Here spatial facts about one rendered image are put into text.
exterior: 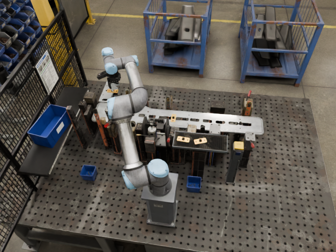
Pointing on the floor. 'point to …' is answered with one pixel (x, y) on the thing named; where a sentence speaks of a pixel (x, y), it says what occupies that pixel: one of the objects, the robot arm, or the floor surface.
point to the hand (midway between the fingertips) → (112, 89)
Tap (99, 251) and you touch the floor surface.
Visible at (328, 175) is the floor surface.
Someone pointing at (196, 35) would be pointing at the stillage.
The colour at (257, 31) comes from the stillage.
